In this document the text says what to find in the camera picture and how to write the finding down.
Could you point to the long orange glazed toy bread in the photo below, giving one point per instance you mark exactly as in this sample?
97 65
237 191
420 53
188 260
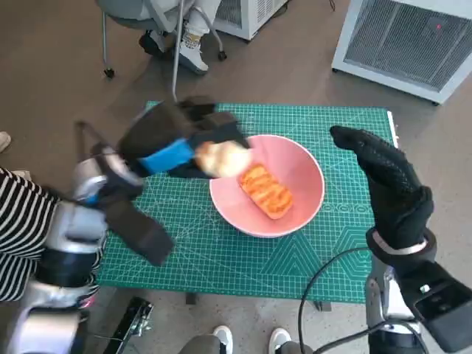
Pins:
265 191

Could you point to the grey wheeled chair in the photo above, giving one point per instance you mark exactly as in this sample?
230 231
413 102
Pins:
129 14

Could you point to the black metal stand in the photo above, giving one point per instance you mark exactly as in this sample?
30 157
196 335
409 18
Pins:
131 324

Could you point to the pink bowl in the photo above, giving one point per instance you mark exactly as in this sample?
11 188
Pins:
302 173

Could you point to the small white mesh-front cabinet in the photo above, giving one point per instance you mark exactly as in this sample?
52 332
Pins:
243 16

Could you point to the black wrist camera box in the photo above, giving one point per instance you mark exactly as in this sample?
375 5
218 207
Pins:
140 232
442 309

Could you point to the person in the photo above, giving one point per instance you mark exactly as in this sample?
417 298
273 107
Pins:
221 337
193 55
22 221

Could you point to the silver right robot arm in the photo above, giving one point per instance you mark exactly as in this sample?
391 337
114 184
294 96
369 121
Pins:
380 295

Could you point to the bare left robot hand, blue tape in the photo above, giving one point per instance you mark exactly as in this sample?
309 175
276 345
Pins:
158 132

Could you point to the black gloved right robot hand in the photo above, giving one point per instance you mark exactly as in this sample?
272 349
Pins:
394 191

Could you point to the round pale toy bun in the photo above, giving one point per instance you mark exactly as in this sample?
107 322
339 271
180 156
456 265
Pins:
225 158

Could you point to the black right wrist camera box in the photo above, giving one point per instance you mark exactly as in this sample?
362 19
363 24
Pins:
442 309

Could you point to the large white mesh-front cabinet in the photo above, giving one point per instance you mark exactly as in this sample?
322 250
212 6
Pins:
402 48

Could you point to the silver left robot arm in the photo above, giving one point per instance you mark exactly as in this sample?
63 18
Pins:
81 221

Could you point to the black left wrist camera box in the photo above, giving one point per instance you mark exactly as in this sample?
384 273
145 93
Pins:
140 232

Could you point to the green cutting mat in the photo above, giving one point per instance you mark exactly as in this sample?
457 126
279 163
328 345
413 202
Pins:
221 265

